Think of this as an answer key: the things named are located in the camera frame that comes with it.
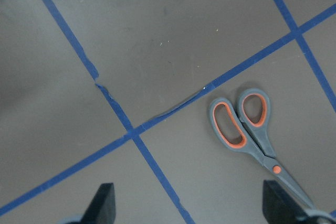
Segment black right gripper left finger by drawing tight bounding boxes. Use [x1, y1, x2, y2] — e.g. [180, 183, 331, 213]
[81, 183, 116, 224]

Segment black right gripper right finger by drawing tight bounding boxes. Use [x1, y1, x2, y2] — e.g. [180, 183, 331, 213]
[262, 180, 309, 224]

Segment grey orange scissors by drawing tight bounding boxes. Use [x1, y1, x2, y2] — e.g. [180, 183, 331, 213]
[209, 88, 316, 209]

